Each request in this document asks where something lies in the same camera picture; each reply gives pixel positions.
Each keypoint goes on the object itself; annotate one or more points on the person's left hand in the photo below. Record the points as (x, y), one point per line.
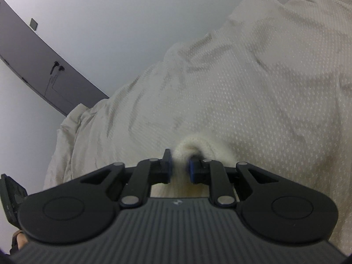
(18, 240)

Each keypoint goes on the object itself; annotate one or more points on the beige bed sheet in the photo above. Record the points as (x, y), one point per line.
(247, 88)

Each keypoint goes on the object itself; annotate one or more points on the grey door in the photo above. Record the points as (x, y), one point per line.
(33, 60)

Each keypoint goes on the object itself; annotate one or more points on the grey wall switch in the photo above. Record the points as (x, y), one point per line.
(33, 24)

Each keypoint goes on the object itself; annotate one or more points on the white blue grey fuzzy sweater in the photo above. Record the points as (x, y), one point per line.
(189, 145)

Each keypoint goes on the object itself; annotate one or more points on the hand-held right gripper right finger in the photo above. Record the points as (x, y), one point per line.
(192, 170)

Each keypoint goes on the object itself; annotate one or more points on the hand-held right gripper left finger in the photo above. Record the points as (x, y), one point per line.
(167, 167)

